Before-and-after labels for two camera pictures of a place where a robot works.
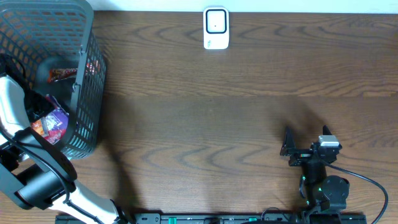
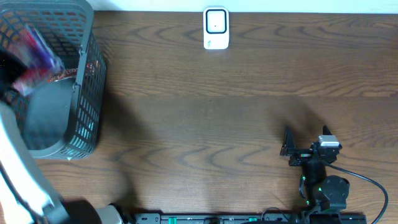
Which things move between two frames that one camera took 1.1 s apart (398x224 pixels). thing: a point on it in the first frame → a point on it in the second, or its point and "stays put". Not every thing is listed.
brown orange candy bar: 58,74 stays put
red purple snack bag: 55,122 → 40,59
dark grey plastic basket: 54,44 stays put
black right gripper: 301,155 stays put
